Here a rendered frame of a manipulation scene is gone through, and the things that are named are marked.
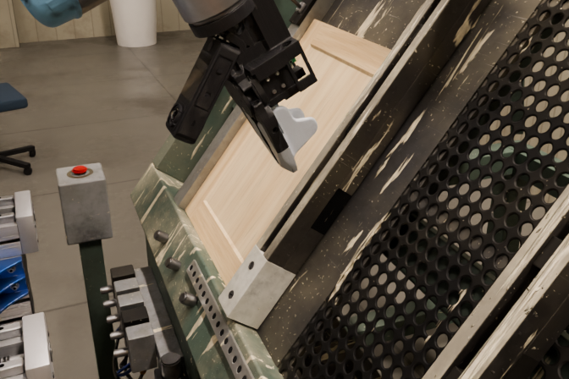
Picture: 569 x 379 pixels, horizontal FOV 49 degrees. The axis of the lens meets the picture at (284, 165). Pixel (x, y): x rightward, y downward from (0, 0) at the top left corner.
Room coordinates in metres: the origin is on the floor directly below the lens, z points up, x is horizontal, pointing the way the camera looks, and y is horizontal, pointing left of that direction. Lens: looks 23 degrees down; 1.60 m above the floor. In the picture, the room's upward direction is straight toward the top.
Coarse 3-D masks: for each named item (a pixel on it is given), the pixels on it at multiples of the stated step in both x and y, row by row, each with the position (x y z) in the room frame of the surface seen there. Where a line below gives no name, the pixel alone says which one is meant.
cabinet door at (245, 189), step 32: (320, 32) 1.43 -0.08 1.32; (320, 64) 1.34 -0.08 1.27; (352, 64) 1.24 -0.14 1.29; (320, 96) 1.26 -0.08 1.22; (352, 96) 1.17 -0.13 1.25; (320, 128) 1.18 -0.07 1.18; (224, 160) 1.39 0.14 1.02; (256, 160) 1.28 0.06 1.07; (224, 192) 1.29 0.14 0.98; (256, 192) 1.20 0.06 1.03; (288, 192) 1.11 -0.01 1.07; (224, 224) 1.20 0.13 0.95; (256, 224) 1.12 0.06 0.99; (224, 256) 1.12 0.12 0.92
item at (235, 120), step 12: (324, 0) 1.51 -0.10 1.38; (312, 12) 1.50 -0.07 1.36; (324, 12) 1.51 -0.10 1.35; (300, 36) 1.49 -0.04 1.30; (228, 120) 1.46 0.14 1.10; (240, 120) 1.43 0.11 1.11; (228, 132) 1.42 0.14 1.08; (216, 144) 1.43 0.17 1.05; (228, 144) 1.42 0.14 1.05; (204, 156) 1.43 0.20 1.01; (216, 156) 1.41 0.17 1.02; (204, 168) 1.40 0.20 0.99; (192, 180) 1.40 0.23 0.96; (204, 180) 1.40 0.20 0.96; (180, 192) 1.41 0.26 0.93; (192, 192) 1.39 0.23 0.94; (180, 204) 1.37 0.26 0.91
